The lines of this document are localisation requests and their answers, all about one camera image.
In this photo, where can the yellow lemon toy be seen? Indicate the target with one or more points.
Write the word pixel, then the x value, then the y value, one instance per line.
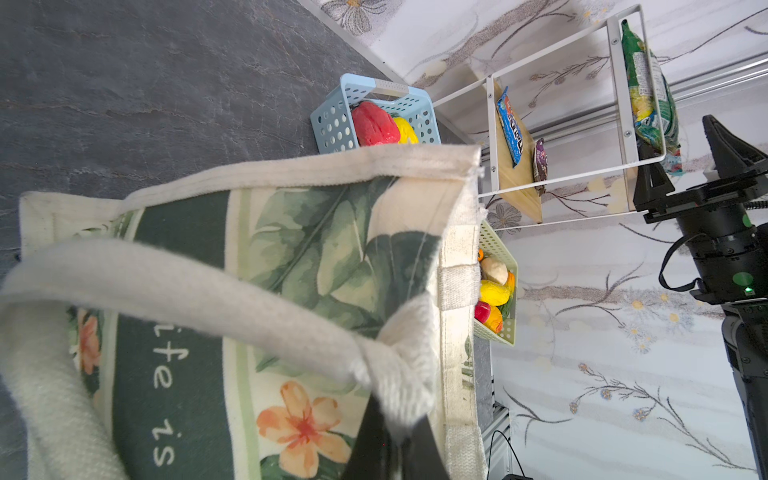
pixel 494 294

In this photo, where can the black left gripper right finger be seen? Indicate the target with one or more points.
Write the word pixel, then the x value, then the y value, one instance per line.
pixel 421 459

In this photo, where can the purple candy bag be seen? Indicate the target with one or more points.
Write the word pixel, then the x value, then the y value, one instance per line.
pixel 540 165

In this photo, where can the white wire wooden shelf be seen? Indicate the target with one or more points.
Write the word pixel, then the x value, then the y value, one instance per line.
pixel 597 141

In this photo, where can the green plastic basket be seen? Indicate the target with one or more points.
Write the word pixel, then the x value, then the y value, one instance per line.
pixel 496 264

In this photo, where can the red bell pepper toy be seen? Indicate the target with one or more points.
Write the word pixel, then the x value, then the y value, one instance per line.
pixel 373 125

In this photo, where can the orange mango toy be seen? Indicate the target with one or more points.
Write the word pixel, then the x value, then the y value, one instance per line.
pixel 495 320

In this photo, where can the green snack packet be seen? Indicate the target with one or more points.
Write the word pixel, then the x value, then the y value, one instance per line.
pixel 654 111

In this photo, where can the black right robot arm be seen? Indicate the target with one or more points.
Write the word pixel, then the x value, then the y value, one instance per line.
pixel 642 354

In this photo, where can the yellow squash toy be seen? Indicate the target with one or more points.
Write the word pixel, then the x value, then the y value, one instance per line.
pixel 406 131

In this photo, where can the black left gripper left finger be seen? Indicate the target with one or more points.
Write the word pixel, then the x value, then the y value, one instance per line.
pixel 372 455

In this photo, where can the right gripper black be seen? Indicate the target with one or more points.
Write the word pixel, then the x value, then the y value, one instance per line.
pixel 728 249

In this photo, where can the blue candy bag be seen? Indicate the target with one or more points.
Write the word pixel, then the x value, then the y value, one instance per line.
pixel 510 127

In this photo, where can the blue plastic basket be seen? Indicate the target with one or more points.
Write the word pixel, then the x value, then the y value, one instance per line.
pixel 332 121

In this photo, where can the canvas tote bag floral print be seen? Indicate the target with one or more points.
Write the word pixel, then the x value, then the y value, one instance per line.
pixel 234 324

